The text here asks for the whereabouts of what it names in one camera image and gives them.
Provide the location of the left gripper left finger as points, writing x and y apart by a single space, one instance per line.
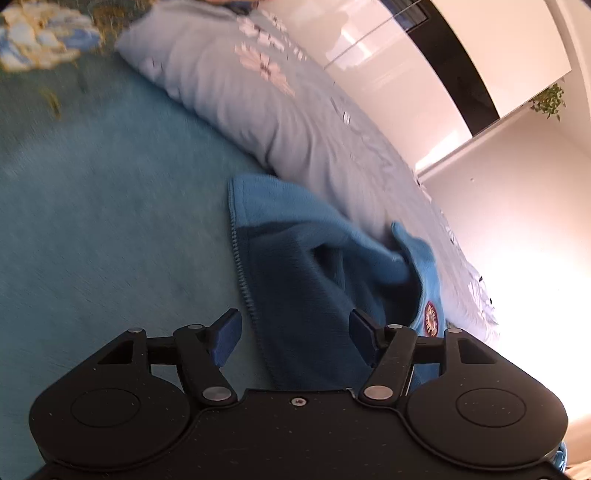
201 352

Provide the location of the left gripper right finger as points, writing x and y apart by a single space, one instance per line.
389 352

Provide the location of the blue fleece zip jacket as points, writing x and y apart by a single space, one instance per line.
303 268

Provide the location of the teal floral bed sheet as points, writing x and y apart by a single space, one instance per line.
114 215

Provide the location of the white glossy wardrobe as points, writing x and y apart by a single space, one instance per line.
432 75

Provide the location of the grey floral quilt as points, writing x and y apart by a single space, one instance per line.
245 76

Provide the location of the green hanging plant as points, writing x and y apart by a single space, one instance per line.
550 102

